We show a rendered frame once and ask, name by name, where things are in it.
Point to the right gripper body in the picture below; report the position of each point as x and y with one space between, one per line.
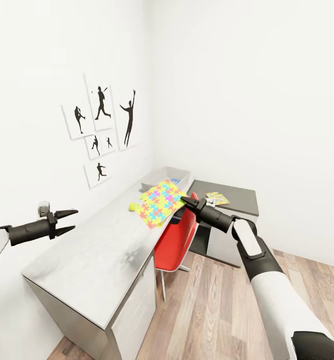
206 214

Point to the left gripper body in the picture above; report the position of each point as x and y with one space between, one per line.
41 228

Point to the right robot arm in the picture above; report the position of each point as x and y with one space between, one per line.
292 329

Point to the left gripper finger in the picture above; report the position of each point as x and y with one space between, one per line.
59 214
60 231

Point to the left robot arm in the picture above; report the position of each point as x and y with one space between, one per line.
43 226

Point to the jigsaw puzzle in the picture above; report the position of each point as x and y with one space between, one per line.
160 202
219 199

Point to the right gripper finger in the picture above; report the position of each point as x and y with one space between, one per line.
190 208
190 201

